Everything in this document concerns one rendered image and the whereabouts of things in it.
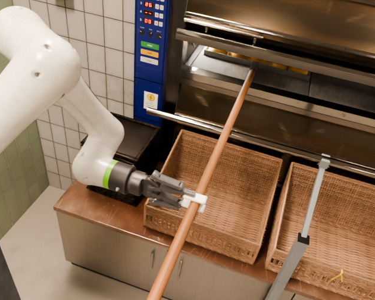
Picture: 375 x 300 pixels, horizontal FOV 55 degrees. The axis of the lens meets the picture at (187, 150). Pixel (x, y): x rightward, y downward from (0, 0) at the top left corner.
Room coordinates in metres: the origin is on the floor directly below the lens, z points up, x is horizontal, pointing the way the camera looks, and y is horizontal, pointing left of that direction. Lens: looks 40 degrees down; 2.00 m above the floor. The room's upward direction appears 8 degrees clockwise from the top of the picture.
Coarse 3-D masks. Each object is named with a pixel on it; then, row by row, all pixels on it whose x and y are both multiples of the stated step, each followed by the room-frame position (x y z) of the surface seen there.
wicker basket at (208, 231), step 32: (192, 160) 1.46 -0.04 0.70; (224, 160) 1.43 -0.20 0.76; (256, 160) 1.41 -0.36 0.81; (224, 192) 1.37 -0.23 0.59; (256, 192) 1.35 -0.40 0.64; (160, 224) 1.06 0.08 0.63; (192, 224) 1.02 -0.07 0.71; (224, 224) 1.14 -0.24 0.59; (256, 224) 1.17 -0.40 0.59; (256, 256) 0.94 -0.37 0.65
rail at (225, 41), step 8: (176, 32) 1.42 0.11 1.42; (184, 32) 1.41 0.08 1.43; (192, 32) 1.40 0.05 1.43; (216, 40) 1.38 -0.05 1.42; (224, 40) 1.37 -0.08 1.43; (232, 40) 1.37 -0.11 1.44; (248, 48) 1.35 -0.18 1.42; (256, 48) 1.35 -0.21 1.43; (264, 48) 1.34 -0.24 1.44; (280, 56) 1.32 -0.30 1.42; (288, 56) 1.32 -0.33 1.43; (296, 56) 1.31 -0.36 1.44; (312, 64) 1.30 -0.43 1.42; (320, 64) 1.29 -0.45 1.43; (328, 64) 1.29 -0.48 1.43; (336, 64) 1.29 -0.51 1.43; (344, 72) 1.27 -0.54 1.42; (352, 72) 1.26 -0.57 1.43; (360, 72) 1.26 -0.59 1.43; (368, 72) 1.27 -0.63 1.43
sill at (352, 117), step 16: (208, 80) 1.53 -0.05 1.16; (224, 80) 1.51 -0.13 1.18; (240, 80) 1.54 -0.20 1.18; (256, 96) 1.48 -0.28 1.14; (272, 96) 1.46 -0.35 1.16; (288, 96) 1.45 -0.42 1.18; (304, 96) 1.47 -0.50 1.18; (320, 112) 1.41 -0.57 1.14; (336, 112) 1.40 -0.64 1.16; (352, 112) 1.39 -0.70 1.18; (368, 112) 1.41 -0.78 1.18
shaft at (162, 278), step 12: (252, 72) 1.58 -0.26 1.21; (240, 96) 1.33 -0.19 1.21; (228, 120) 1.15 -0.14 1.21; (228, 132) 1.07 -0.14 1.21; (216, 144) 1.00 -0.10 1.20; (216, 156) 0.93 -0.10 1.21; (204, 180) 0.80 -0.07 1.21; (204, 192) 0.76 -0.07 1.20; (192, 204) 0.70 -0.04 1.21; (192, 216) 0.66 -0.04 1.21; (180, 228) 0.61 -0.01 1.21; (180, 240) 0.57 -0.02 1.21; (168, 252) 0.53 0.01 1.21; (168, 264) 0.49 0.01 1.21; (168, 276) 0.46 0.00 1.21; (156, 288) 0.43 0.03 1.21
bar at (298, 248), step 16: (160, 112) 1.19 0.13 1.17; (208, 128) 1.14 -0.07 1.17; (256, 144) 1.10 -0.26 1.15; (272, 144) 1.09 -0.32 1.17; (320, 160) 1.04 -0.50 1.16; (336, 160) 1.04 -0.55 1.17; (320, 176) 1.01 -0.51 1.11; (368, 176) 1.01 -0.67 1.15; (304, 224) 0.88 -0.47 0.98; (304, 240) 0.83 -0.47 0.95; (288, 256) 0.84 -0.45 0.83; (288, 272) 0.82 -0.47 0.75; (272, 288) 0.84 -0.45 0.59
